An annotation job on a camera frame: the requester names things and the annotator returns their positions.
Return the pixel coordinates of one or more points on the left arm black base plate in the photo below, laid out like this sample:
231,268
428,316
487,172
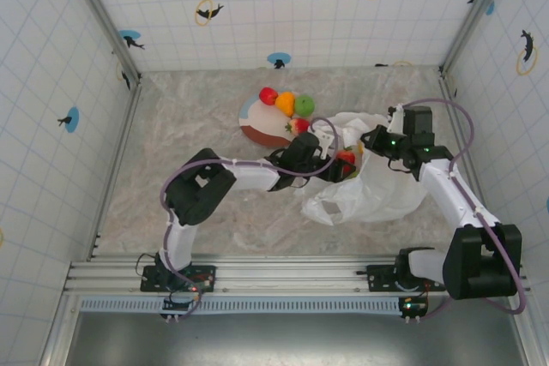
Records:
206,278

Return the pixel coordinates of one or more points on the wrinkled red fruit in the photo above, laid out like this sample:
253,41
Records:
269,96

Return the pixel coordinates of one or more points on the smooth yellow speckled apple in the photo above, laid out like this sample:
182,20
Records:
360,149

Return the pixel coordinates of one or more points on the wrinkled orange fruit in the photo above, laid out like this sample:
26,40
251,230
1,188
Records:
286,102

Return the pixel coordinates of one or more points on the green wrinkled pear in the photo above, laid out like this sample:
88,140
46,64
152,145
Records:
355,172

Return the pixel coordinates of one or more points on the aluminium frame post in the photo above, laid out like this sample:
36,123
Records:
103,19
474,14

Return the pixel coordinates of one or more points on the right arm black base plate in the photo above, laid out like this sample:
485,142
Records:
379,276

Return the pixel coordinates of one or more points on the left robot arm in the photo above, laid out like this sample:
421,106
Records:
253,175

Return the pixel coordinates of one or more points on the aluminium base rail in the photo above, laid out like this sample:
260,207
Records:
279,274

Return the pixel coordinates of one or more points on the white plastic bag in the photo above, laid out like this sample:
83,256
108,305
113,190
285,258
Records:
377,194

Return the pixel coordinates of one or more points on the round plate blue brown rim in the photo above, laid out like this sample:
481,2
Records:
266,121

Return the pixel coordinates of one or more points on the grey metal sheet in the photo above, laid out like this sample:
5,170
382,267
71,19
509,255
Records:
279,340

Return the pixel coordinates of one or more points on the strawberry with green leaves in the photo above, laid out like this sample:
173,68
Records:
300,126

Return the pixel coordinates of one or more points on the round green apple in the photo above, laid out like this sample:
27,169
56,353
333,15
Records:
304,105

